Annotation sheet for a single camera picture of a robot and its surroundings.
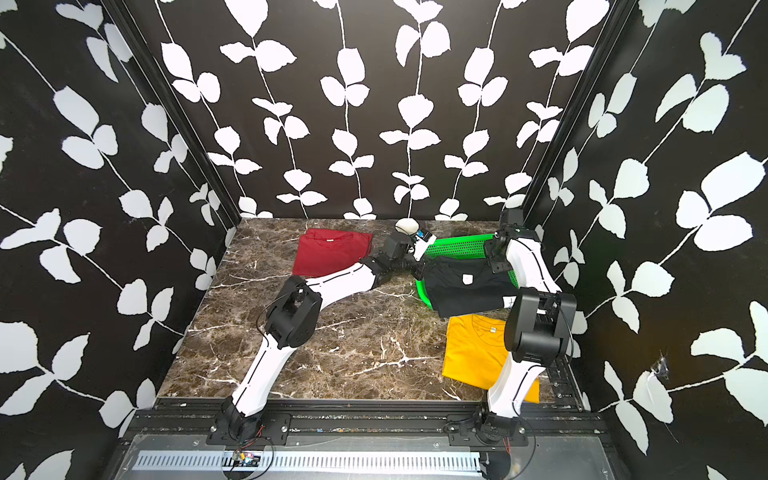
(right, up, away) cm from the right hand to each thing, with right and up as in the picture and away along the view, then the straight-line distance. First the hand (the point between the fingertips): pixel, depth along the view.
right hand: (485, 246), depth 94 cm
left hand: (-15, -3, -2) cm, 16 cm away
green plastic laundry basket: (+1, 0, +19) cm, 19 cm away
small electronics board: (-66, -51, -24) cm, 87 cm away
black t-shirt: (-8, -12, -1) cm, 15 cm away
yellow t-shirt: (-5, -32, -7) cm, 33 cm away
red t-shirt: (-58, -2, +16) cm, 60 cm away
